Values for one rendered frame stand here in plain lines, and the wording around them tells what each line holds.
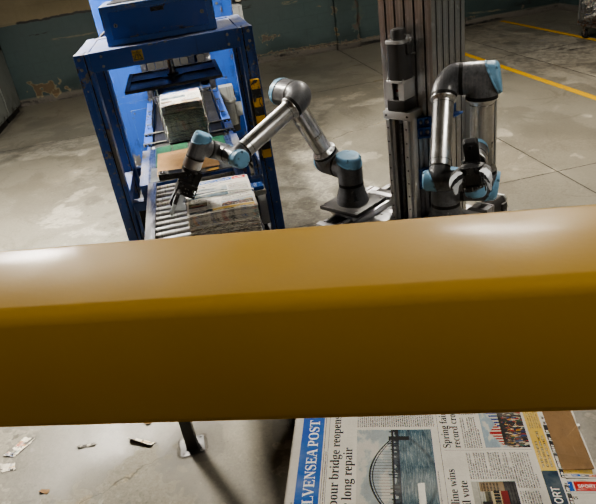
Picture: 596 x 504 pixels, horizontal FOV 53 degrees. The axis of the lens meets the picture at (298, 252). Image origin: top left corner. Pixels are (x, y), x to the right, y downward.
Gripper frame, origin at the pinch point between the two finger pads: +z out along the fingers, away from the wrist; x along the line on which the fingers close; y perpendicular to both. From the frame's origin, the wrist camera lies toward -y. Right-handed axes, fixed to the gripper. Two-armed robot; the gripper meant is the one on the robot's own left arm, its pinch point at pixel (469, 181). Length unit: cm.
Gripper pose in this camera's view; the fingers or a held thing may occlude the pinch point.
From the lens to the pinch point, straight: 186.4
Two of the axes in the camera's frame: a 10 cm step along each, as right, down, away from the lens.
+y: 2.6, 8.7, 4.2
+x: -9.2, 0.9, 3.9
